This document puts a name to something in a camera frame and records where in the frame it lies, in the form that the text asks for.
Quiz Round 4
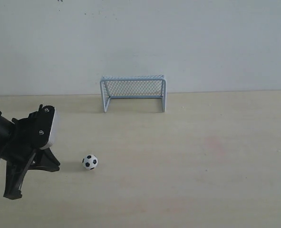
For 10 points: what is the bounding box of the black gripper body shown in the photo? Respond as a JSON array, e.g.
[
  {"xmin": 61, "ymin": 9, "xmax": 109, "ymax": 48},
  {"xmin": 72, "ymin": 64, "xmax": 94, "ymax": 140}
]
[{"xmin": 3, "ymin": 104, "xmax": 43, "ymax": 199}]

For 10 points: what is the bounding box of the black white mini soccer ball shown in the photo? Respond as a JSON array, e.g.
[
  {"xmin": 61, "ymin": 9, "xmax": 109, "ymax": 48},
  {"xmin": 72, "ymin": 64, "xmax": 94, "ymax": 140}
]
[{"xmin": 82, "ymin": 154, "xmax": 98, "ymax": 170}]

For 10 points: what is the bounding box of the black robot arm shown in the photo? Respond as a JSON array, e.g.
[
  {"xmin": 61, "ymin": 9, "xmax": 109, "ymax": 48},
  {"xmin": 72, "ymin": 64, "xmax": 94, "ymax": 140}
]
[{"xmin": 0, "ymin": 104, "xmax": 60, "ymax": 200}]

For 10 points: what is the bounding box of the white mini soccer goal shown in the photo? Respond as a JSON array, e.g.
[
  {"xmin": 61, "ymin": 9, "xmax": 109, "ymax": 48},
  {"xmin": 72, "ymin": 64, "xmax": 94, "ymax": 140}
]
[{"xmin": 99, "ymin": 75, "xmax": 167, "ymax": 112}]

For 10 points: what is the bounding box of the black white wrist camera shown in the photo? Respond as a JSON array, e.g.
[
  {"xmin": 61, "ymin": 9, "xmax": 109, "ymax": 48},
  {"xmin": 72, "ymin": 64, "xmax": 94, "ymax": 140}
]
[{"xmin": 31, "ymin": 104, "xmax": 59, "ymax": 150}]

